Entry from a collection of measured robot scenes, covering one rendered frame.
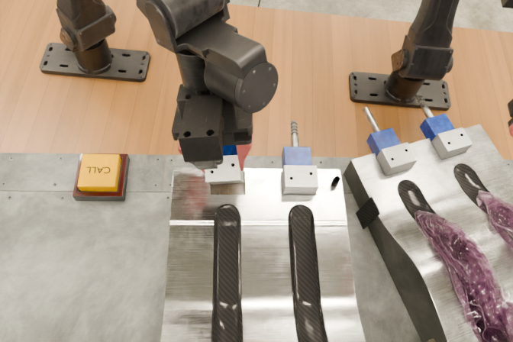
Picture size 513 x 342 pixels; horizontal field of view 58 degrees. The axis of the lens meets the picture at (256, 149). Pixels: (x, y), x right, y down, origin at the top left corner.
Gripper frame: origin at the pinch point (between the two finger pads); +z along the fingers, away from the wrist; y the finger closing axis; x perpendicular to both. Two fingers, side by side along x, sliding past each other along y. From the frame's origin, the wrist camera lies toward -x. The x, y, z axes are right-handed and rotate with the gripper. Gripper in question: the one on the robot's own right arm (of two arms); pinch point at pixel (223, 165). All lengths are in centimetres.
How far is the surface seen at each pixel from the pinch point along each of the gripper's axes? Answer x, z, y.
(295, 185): -0.8, 4.3, 10.1
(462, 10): 163, 63, 98
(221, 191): 1.6, 7.1, -1.5
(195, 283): -13.0, 9.4, -4.3
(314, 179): 0.2, 4.4, 12.9
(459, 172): 8.4, 13.3, 38.2
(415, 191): 4.6, 13.1, 29.8
